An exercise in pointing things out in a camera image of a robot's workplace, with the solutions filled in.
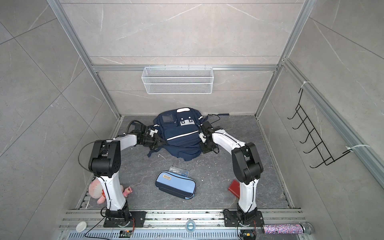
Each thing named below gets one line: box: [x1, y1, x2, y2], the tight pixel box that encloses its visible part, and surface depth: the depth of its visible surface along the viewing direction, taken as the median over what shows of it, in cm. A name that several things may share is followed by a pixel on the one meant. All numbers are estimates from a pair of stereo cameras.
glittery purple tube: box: [262, 222, 315, 235], surface depth 70 cm
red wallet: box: [228, 179, 240, 199], surface depth 85 cm
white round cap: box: [75, 221, 88, 233], surface depth 73 cm
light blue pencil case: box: [155, 171, 197, 200], surface depth 82 cm
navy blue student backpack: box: [147, 107, 207, 161], surface depth 101 cm
